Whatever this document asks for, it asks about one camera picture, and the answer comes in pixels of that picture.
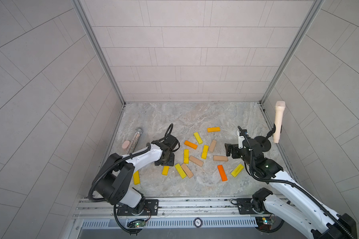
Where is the lime yellow block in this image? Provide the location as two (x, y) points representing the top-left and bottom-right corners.
(193, 132), (203, 144)
(231, 164), (244, 177)
(175, 164), (186, 179)

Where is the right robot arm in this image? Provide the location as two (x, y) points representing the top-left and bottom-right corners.
(224, 131), (358, 239)

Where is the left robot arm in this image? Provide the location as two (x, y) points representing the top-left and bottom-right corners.
(87, 134), (180, 214)

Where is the tan wood block upper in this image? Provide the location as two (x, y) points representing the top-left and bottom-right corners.
(208, 139), (217, 153)

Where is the tan wood block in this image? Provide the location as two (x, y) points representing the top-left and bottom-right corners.
(189, 156), (203, 167)
(208, 139), (217, 153)
(181, 163), (193, 178)
(213, 155), (228, 162)

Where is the tan wood block right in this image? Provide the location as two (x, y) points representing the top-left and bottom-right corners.
(213, 155), (228, 162)

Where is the tan wood lower block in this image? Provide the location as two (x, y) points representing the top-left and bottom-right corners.
(181, 163), (193, 178)

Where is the tan wood block centre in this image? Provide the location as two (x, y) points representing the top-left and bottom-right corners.
(189, 156), (203, 167)

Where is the red orange block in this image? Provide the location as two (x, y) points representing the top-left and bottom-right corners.
(217, 165), (228, 182)

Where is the amber orange far block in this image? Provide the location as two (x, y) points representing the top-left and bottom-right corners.
(207, 127), (220, 132)

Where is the glitter silver microphone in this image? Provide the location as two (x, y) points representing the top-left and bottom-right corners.
(127, 127), (143, 154)

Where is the left circuit board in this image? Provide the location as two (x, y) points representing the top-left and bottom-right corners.
(127, 219), (147, 229)

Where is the circuit board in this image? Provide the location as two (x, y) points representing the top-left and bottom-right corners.
(255, 217), (275, 232)
(127, 219), (147, 229)

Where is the right circuit board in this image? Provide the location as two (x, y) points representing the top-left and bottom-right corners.
(255, 217), (275, 232)

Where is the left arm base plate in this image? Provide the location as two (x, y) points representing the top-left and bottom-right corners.
(116, 198), (159, 216)

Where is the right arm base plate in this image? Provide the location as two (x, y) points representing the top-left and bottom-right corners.
(232, 198), (271, 216)

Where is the round sticker on rail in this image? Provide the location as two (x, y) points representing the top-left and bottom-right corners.
(193, 218), (203, 228)

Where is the aluminium rail frame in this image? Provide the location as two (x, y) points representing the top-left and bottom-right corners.
(64, 195), (333, 239)

